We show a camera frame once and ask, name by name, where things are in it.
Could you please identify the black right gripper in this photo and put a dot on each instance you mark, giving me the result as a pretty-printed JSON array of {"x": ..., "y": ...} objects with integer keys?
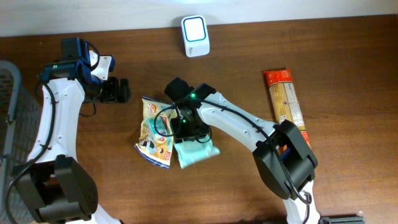
[{"x": 189, "y": 133}]

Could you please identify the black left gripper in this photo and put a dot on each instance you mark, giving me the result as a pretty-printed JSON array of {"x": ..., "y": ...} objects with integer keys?
[{"x": 115, "y": 90}]

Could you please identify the teal sachet packet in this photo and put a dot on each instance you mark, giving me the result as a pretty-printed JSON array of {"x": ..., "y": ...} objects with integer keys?
[{"x": 191, "y": 152}]

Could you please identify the yellow snack bag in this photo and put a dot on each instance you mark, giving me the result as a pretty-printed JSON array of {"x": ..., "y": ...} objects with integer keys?
[{"x": 156, "y": 150}]

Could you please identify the orange spaghetti packet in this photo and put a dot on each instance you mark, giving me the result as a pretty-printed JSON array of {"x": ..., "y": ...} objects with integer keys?
[{"x": 284, "y": 99}]

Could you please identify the small teal packet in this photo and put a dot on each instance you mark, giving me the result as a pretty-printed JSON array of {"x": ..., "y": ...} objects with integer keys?
[{"x": 158, "y": 127}]

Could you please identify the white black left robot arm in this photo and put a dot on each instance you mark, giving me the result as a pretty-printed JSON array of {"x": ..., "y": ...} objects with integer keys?
[{"x": 53, "y": 186}]

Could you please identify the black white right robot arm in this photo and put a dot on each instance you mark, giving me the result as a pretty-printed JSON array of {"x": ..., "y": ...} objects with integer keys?
[{"x": 285, "y": 162}]

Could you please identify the white barcode scanner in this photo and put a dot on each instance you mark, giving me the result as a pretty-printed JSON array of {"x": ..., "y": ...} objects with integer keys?
[{"x": 195, "y": 36}]

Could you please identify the grey plastic mesh basket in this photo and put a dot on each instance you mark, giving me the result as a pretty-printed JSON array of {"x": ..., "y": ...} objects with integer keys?
[{"x": 20, "y": 114}]

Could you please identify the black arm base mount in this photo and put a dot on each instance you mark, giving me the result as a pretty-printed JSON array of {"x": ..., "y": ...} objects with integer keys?
[{"x": 342, "y": 220}]

